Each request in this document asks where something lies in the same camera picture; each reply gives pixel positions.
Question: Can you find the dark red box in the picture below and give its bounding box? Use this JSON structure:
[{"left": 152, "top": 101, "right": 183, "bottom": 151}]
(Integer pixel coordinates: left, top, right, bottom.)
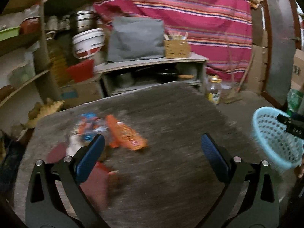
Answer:
[{"left": 46, "top": 142, "right": 119, "bottom": 213}]

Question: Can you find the clear orange-edged snack wrapper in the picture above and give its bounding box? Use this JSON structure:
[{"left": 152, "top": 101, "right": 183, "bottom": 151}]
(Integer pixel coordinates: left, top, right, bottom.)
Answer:
[{"left": 75, "top": 113, "right": 109, "bottom": 143}]

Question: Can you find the orange snack bag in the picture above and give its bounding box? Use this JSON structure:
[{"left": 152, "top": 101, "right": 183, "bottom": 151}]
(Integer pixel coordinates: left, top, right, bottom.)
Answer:
[{"left": 106, "top": 115, "right": 147, "bottom": 151}]

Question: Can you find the light blue plastic basket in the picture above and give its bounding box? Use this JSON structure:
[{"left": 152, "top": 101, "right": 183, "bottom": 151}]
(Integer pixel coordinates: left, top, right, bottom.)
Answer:
[{"left": 251, "top": 107, "right": 303, "bottom": 170}]

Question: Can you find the green plastic bag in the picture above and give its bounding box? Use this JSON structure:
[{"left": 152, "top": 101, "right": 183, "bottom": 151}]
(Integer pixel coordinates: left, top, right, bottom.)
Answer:
[{"left": 287, "top": 89, "right": 303, "bottom": 116}]

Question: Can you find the wooden broom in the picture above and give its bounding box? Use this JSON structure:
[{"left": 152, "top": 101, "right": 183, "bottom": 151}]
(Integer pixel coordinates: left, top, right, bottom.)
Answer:
[{"left": 222, "top": 33, "right": 256, "bottom": 105}]

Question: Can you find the cooking oil bottle yellow label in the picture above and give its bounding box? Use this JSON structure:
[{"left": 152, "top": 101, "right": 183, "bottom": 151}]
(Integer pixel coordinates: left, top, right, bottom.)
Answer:
[{"left": 206, "top": 75, "right": 222, "bottom": 105}]

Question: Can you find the yellow egg carton tray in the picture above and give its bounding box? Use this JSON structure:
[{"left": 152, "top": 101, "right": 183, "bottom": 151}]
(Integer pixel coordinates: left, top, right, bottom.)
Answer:
[{"left": 24, "top": 98, "right": 65, "bottom": 129}]

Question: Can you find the grey shaggy table mat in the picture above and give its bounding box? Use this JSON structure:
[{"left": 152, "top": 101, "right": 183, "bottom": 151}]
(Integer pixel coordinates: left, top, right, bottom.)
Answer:
[{"left": 14, "top": 82, "right": 265, "bottom": 227}]

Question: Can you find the cardboard box under bowl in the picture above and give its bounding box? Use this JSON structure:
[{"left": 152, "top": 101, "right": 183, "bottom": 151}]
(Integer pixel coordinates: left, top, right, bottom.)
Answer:
[{"left": 60, "top": 75, "right": 104, "bottom": 108}]

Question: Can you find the wooden corner shelf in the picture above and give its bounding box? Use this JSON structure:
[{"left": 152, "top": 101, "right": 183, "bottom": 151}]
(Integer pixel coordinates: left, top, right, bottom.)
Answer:
[{"left": 1, "top": 0, "right": 61, "bottom": 128}]

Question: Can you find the red plastic bowl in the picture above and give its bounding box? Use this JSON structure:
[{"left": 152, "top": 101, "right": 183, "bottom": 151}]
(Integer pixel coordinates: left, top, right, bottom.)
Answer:
[{"left": 66, "top": 59, "right": 94, "bottom": 83}]

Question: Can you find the red striped hanging cloth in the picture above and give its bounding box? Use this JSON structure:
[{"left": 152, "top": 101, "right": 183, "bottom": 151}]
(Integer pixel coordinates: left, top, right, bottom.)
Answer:
[{"left": 94, "top": 0, "right": 253, "bottom": 81}]

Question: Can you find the wooden chopstick holder box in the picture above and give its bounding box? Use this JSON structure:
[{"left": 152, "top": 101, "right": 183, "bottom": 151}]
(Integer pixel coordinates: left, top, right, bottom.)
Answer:
[{"left": 164, "top": 30, "right": 191, "bottom": 59}]

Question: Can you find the large yellow oil jug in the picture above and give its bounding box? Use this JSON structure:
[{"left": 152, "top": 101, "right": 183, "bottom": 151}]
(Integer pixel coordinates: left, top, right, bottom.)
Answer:
[{"left": 46, "top": 30, "right": 71, "bottom": 86}]

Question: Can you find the white plastic bucket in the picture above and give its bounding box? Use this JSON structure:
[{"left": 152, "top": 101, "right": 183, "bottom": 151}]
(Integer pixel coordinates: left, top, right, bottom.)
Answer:
[{"left": 72, "top": 28, "right": 105, "bottom": 60}]

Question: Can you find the green plastic tray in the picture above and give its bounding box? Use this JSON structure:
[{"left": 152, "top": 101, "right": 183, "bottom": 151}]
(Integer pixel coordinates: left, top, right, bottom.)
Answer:
[{"left": 0, "top": 27, "right": 20, "bottom": 41}]

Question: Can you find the grey fabric cover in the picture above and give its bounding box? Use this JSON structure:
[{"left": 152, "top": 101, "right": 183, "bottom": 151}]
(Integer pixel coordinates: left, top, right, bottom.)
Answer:
[{"left": 107, "top": 17, "right": 165, "bottom": 62}]

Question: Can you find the steel pot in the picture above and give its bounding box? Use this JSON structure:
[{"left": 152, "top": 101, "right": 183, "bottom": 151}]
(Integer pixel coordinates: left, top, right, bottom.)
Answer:
[{"left": 70, "top": 10, "right": 97, "bottom": 34}]

